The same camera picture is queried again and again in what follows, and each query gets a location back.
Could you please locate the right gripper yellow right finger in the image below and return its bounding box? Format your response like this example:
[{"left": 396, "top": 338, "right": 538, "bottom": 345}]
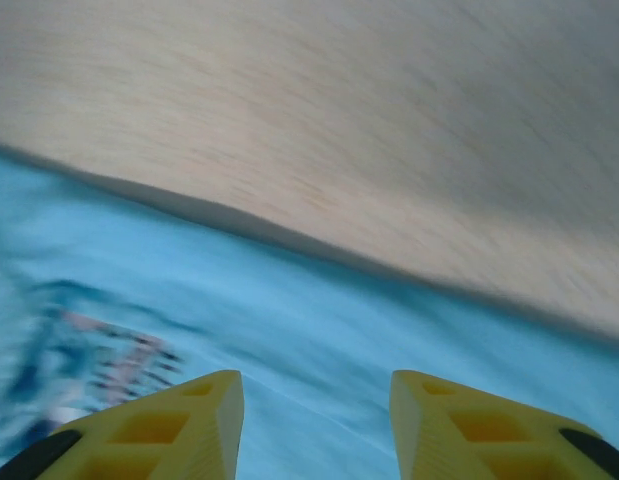
[{"left": 389, "top": 368, "right": 619, "bottom": 480}]

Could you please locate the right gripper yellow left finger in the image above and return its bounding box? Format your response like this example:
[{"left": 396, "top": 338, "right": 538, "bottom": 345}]
[{"left": 0, "top": 368, "right": 246, "bottom": 480}]

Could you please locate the light blue printed t-shirt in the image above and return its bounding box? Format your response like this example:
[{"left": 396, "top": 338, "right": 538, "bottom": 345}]
[{"left": 0, "top": 142, "right": 619, "bottom": 480}]

